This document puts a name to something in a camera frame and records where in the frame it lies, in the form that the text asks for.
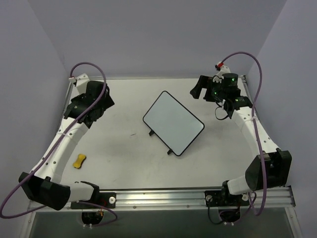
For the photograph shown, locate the aluminium left side rail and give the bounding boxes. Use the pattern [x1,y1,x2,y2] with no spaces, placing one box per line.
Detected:
[41,77,75,191]

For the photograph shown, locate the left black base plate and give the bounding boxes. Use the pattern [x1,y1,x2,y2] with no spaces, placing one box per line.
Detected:
[70,191,116,209]

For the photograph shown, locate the aluminium front rail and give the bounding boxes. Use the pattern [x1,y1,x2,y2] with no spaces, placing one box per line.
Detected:
[39,187,295,212]

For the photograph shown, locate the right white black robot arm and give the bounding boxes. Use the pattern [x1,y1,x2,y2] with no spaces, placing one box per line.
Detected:
[190,73,292,205]

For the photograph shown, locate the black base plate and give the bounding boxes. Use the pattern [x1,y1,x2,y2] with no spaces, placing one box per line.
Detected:
[204,189,250,207]
[70,191,116,209]

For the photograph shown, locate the aluminium rail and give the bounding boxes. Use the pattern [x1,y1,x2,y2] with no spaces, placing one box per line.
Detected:
[39,187,295,212]
[41,77,75,191]
[241,75,285,188]

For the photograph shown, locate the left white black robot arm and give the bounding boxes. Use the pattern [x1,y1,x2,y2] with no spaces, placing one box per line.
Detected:
[19,81,114,210]

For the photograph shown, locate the small black-framed whiteboard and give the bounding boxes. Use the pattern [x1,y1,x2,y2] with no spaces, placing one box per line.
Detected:
[142,91,205,157]

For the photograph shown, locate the aluminium right side rail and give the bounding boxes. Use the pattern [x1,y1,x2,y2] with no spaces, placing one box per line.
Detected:
[241,75,285,188]

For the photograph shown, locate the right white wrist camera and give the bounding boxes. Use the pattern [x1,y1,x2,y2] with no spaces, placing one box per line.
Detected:
[212,62,231,83]

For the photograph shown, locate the yellow black whiteboard eraser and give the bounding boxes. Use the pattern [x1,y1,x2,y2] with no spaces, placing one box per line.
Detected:
[72,154,87,169]

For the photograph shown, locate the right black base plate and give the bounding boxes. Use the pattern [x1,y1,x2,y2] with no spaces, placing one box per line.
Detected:
[204,189,250,207]

